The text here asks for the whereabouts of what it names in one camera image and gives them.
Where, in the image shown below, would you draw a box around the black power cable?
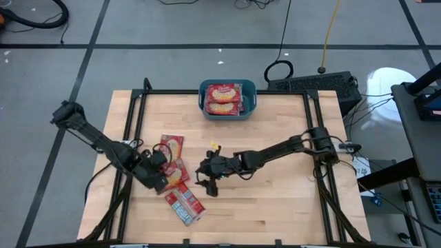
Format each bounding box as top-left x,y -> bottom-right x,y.
263,0 -> 294,83

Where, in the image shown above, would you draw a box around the tangled black floor cables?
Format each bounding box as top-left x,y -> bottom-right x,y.
234,0 -> 276,10

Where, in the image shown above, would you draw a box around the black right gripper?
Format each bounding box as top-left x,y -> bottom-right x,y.
195,147 -> 244,198

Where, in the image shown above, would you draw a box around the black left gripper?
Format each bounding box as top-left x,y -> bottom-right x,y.
136,149 -> 170,194

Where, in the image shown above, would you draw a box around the thin black floor cable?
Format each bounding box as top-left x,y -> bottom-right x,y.
154,0 -> 201,6

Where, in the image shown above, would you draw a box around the black device with blue screen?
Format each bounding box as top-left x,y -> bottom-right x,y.
413,88 -> 441,122

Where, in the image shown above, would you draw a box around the white round stool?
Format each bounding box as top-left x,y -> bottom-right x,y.
365,67 -> 418,122

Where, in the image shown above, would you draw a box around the black table beam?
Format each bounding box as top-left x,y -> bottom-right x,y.
356,157 -> 420,193

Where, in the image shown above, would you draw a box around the dark keyboard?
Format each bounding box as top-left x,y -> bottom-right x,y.
424,181 -> 441,224

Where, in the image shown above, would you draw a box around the teal plastic basket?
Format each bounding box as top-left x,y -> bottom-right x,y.
198,79 -> 258,121

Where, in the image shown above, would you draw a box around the black pole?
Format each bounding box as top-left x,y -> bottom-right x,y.
406,61 -> 441,94

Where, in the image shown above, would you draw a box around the black aluminium table frame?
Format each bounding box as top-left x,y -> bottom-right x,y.
81,77 -> 371,248

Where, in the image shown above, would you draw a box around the black vacuum hose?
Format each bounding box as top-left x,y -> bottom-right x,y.
0,0 -> 70,30

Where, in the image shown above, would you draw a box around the yellow cable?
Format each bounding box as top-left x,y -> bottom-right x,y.
318,0 -> 342,74

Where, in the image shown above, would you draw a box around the grey side table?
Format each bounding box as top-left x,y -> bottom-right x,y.
391,81 -> 441,183

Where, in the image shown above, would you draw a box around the white paper label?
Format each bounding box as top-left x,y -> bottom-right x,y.
351,156 -> 372,180

